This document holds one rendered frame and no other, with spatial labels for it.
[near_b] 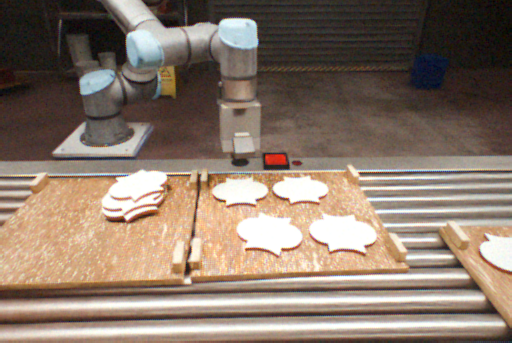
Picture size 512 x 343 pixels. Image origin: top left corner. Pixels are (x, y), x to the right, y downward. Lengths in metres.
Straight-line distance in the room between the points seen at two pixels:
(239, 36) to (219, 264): 0.43
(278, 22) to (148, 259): 4.90
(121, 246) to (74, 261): 0.09
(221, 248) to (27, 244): 0.39
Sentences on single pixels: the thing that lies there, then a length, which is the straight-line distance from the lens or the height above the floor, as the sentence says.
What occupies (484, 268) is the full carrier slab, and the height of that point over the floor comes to 0.94.
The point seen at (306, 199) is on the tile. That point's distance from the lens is 0.84.
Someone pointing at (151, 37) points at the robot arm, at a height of 1.32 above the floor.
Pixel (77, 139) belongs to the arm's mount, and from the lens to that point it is 1.39.
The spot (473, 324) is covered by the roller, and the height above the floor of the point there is 0.92.
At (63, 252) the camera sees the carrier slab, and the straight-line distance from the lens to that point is 0.80.
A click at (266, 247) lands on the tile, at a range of 0.71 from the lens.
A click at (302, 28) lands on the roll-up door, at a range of 5.46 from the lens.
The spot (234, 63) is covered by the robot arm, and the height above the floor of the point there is 1.27.
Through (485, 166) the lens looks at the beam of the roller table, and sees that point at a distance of 1.24.
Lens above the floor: 1.43
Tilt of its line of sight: 27 degrees down
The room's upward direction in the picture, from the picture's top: straight up
